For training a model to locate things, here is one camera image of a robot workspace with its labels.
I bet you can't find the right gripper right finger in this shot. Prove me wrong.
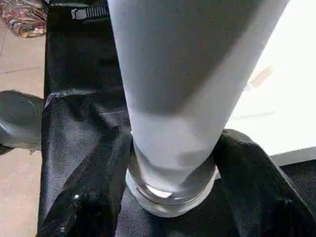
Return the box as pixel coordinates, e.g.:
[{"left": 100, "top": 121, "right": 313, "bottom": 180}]
[{"left": 212, "top": 129, "right": 316, "bottom": 237}]

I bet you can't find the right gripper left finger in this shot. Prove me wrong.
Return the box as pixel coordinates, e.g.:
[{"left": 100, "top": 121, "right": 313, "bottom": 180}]
[{"left": 37, "top": 126, "right": 134, "bottom": 237}]

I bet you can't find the white plastic table top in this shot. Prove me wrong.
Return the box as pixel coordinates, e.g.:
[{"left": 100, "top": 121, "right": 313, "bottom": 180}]
[{"left": 124, "top": 0, "right": 316, "bottom": 219}]

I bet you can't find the white plastic table leg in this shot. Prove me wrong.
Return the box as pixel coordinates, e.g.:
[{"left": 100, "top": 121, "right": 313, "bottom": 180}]
[{"left": 106, "top": 0, "right": 292, "bottom": 196}]

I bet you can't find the grey rounded robot foot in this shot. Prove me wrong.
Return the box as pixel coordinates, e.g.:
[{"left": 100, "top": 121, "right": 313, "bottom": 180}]
[{"left": 0, "top": 90, "right": 46, "bottom": 153}]

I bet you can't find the black mat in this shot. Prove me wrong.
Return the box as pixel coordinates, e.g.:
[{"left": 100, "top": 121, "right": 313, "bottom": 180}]
[{"left": 37, "top": 0, "right": 316, "bottom": 237}]

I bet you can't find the colourful patterned cloth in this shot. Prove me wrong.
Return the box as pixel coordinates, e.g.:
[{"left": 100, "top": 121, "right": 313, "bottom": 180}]
[{"left": 0, "top": 0, "right": 48, "bottom": 39}]

